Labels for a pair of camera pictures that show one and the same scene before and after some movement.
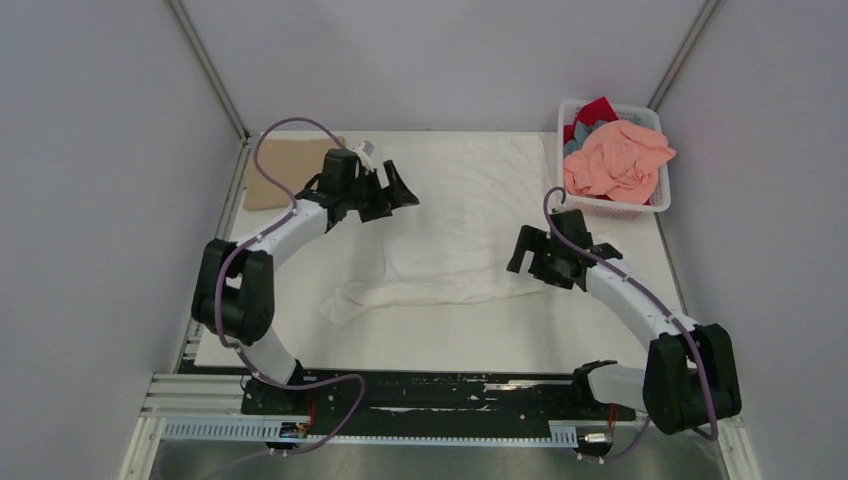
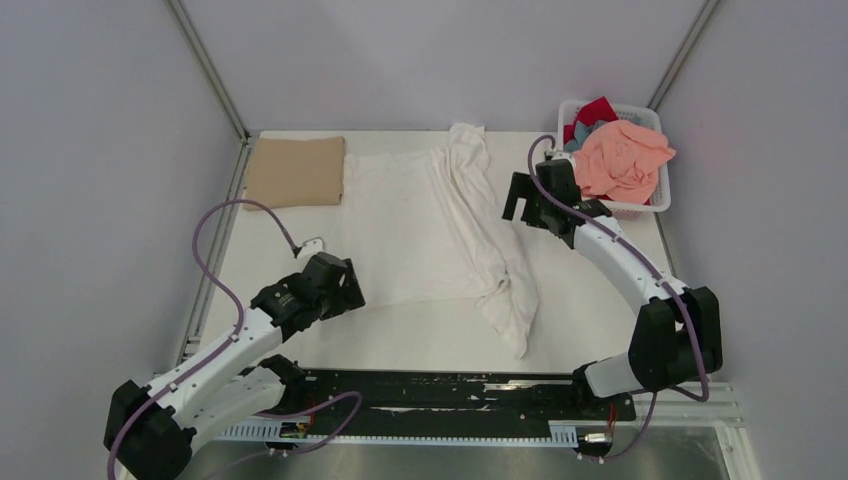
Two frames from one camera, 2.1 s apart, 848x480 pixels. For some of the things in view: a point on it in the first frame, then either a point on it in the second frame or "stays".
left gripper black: [397, 193] to [348, 297]
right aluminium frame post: [684, 52] stays
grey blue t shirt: [581, 132] stays
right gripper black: [535, 240] to [522, 186]
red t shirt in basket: [589, 114] stays
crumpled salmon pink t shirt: [620, 161] stays
